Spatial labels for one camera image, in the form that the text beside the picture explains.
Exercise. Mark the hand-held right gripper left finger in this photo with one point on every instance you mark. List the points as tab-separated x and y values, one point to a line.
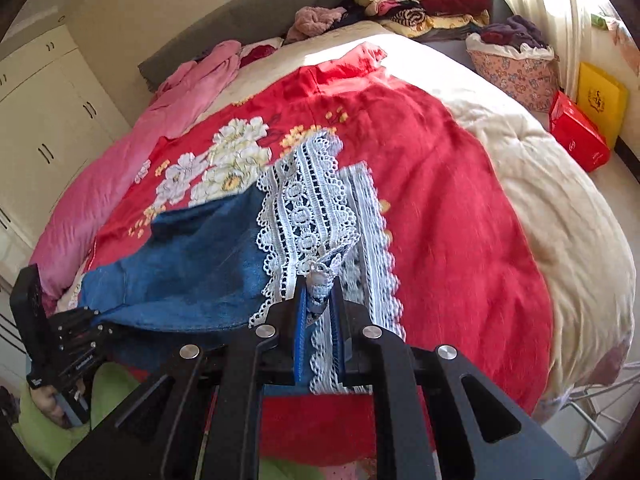
300	340

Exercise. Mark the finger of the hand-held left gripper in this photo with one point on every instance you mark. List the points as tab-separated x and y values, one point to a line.
92	337
75	317

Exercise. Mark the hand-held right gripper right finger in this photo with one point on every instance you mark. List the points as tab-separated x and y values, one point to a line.
336	340

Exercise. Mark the blue denim pants with lace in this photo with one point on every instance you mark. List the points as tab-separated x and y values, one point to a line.
200	260

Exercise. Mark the person's left forearm green sleeve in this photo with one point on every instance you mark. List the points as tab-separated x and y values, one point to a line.
115	390

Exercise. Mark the person's left hand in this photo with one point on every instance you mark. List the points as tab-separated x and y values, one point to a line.
46	404

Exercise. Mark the pink quilt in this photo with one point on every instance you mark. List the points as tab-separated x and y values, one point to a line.
100	185

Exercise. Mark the cream wardrobe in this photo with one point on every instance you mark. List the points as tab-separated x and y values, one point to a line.
50	110

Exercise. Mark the red floral blanket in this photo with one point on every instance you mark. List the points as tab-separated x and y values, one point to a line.
450	185

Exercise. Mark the cream comforter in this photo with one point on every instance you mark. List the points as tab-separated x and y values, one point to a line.
550	185

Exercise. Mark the red pillow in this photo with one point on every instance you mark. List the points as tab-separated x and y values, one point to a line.
257	54

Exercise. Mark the floral fabric basket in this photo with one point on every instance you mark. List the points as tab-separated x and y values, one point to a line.
515	77

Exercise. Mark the pink fuzzy cloth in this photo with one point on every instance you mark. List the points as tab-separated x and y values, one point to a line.
315	22

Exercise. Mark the red box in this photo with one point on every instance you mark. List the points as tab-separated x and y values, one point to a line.
580	132

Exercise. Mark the grey headboard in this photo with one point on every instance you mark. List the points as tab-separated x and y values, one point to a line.
225	20

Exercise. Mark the purple clothes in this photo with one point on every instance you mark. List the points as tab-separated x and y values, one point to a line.
520	32

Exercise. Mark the yellow box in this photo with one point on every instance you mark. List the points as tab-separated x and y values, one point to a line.
602	100

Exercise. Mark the white curtain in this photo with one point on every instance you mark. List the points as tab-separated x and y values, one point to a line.
540	0

